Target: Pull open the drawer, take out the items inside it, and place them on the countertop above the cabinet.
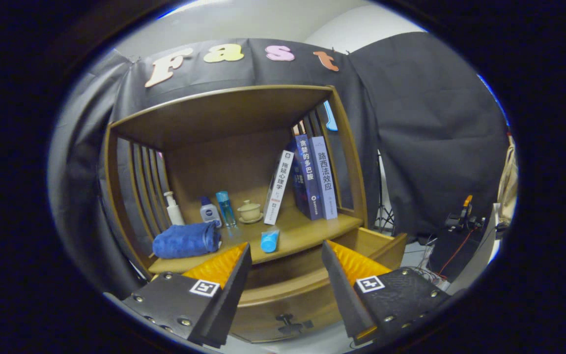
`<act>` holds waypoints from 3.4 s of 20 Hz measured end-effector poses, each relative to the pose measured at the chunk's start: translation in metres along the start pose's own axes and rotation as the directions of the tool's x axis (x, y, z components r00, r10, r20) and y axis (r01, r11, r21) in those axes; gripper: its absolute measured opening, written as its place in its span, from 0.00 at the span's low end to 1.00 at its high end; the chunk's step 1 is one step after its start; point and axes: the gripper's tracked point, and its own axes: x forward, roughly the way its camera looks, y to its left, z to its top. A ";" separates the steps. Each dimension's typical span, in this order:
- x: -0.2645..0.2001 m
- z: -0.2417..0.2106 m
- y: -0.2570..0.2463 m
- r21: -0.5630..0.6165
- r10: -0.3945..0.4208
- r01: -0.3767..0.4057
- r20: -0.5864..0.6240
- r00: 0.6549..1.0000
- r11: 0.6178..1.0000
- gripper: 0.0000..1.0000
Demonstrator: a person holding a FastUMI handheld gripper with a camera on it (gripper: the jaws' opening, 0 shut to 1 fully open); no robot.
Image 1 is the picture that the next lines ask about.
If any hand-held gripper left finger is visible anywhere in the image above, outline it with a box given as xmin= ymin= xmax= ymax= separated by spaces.
xmin=121 ymin=242 xmax=253 ymax=350

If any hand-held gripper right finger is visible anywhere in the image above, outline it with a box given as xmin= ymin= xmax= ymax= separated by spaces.
xmin=321 ymin=239 xmax=453 ymax=346

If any wooden drawer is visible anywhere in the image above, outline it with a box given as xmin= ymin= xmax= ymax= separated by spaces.
xmin=228 ymin=226 xmax=408 ymax=344

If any blue and white tube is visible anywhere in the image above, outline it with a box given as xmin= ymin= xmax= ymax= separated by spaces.
xmin=260 ymin=227 xmax=281 ymax=254

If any wooden countertop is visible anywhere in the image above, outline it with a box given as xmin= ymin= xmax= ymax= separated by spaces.
xmin=148 ymin=206 xmax=365 ymax=275

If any wooden cabinet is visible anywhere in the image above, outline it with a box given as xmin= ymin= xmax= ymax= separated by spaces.
xmin=101 ymin=85 xmax=408 ymax=344

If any rolled blue towel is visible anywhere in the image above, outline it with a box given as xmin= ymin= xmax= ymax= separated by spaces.
xmin=152 ymin=221 xmax=222 ymax=260

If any beige lidded teacup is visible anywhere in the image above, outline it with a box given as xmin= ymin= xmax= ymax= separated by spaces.
xmin=237 ymin=199 xmax=264 ymax=224

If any white bottle with blue cap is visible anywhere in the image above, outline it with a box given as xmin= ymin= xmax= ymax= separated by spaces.
xmin=199 ymin=196 xmax=222 ymax=228

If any clear blue bottle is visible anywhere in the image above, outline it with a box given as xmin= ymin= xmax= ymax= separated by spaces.
xmin=215 ymin=191 xmax=237 ymax=228

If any black light stand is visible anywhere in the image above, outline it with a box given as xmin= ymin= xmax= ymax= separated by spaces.
xmin=374 ymin=150 xmax=396 ymax=234

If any white pump bottle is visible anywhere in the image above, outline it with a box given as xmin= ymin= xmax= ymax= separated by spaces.
xmin=164 ymin=191 xmax=185 ymax=227

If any light purple book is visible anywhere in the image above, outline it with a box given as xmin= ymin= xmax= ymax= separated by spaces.
xmin=311 ymin=136 xmax=338 ymax=220

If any white book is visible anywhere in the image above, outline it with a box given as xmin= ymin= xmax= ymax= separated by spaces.
xmin=263 ymin=150 xmax=295 ymax=226

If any dark blue book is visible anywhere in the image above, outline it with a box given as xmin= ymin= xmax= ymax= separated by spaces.
xmin=293 ymin=134 xmax=324 ymax=221

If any black case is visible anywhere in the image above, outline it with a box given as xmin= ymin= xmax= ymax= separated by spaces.
xmin=428 ymin=227 xmax=487 ymax=282

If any orange and black device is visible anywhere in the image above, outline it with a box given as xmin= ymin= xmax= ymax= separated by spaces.
xmin=444 ymin=195 xmax=486 ymax=232

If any black backdrop cloth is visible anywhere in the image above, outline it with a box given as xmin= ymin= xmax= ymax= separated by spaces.
xmin=47 ymin=32 xmax=509 ymax=300

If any beige cloth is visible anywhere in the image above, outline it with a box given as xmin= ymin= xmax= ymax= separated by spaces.
xmin=497 ymin=138 xmax=518 ymax=227

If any tangle of floor cables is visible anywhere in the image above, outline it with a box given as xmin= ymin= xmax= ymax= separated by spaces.
xmin=406 ymin=236 xmax=448 ymax=286

